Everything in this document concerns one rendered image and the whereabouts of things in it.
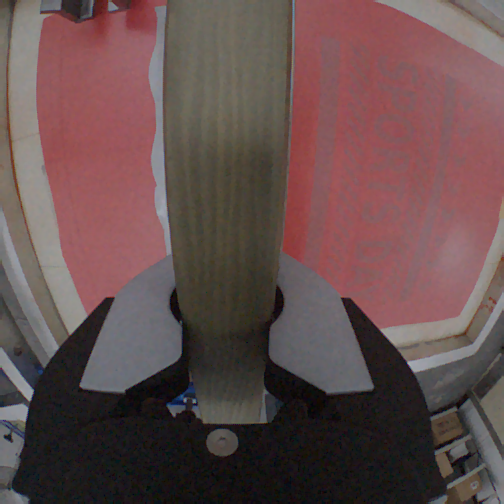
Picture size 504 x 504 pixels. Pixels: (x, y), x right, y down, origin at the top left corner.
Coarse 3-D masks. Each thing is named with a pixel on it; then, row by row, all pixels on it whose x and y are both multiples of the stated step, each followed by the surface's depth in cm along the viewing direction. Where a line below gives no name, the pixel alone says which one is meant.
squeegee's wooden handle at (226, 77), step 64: (192, 0) 4; (256, 0) 4; (192, 64) 4; (256, 64) 4; (192, 128) 5; (256, 128) 5; (192, 192) 6; (256, 192) 6; (192, 256) 6; (256, 256) 7; (192, 320) 8; (256, 320) 8; (256, 384) 9
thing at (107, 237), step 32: (96, 192) 24; (128, 192) 24; (288, 192) 25; (64, 224) 25; (96, 224) 25; (128, 224) 25; (160, 224) 26; (288, 224) 26; (480, 224) 27; (64, 256) 27; (96, 256) 27; (128, 256) 27; (160, 256) 27; (448, 256) 29; (480, 256) 30; (96, 288) 29; (448, 288) 32; (384, 320) 34; (416, 320) 35
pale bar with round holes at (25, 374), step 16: (0, 304) 24; (0, 320) 24; (0, 336) 24; (16, 336) 27; (0, 352) 24; (16, 352) 27; (32, 352) 30; (16, 368) 26; (32, 368) 29; (16, 384) 28; (32, 384) 28
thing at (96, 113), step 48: (144, 0) 15; (336, 0) 15; (48, 48) 15; (96, 48) 17; (144, 48) 17; (384, 48) 18; (432, 48) 17; (48, 96) 18; (96, 96) 19; (144, 96) 20; (480, 96) 19; (48, 144) 20; (96, 144) 21; (144, 144) 22; (480, 144) 22; (480, 192) 25
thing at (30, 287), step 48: (0, 0) 9; (480, 0) 10; (0, 48) 13; (0, 96) 16; (0, 144) 18; (0, 192) 19; (0, 240) 21; (48, 288) 29; (48, 336) 29; (480, 336) 34
